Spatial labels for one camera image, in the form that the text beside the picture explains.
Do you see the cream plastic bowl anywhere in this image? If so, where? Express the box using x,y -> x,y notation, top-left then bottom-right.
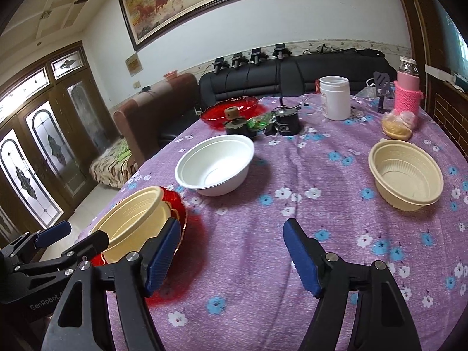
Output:
90,186 -> 171,264
368,140 -> 444,212

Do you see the large red scalloped plate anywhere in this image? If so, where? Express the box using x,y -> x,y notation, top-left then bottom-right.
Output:
87,185 -> 204,308

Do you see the small red gold-rimmed plate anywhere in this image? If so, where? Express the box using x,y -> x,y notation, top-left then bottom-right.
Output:
161,187 -> 188,254

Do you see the large white paper bowl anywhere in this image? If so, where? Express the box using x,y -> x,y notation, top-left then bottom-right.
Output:
175,135 -> 255,197

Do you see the patterned blanket cushion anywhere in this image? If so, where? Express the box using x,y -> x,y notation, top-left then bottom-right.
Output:
89,138 -> 138,189

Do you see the wooden glass door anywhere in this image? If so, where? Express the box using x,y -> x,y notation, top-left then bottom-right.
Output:
1,42 -> 117,245

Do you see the brown armchair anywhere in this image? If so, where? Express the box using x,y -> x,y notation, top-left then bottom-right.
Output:
113,73 -> 201,166

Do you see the purple floral tablecloth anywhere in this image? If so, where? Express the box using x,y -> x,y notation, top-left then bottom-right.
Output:
116,95 -> 467,350

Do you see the red bowl far end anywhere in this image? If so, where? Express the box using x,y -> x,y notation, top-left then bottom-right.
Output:
200,96 -> 262,129

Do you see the black pot with wooden spool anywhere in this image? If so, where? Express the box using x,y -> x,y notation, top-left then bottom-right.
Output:
224,106 -> 256,139

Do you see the bag of snacks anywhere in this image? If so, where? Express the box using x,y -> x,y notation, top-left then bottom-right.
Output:
381,110 -> 418,141

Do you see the black cylindrical device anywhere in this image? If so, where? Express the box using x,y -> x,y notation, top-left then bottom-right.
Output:
273,97 -> 302,136

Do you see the pink sleeved glass bottle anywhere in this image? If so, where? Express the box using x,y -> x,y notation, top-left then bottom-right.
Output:
394,56 -> 424,116

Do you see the white plastic jar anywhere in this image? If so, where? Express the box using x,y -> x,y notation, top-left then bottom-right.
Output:
319,76 -> 351,121

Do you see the black phone stand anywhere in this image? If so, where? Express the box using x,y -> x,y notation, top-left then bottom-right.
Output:
373,71 -> 392,113

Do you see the black leather sofa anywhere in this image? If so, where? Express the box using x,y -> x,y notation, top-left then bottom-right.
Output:
156,51 -> 398,144

